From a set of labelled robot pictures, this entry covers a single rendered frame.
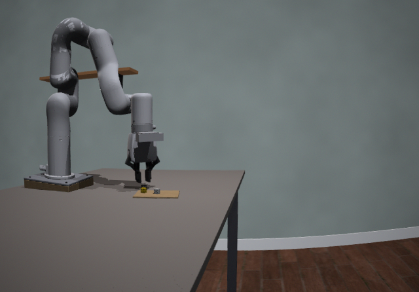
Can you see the tan square mat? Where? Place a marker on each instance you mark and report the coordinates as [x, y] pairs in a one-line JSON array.
[[163, 194]]

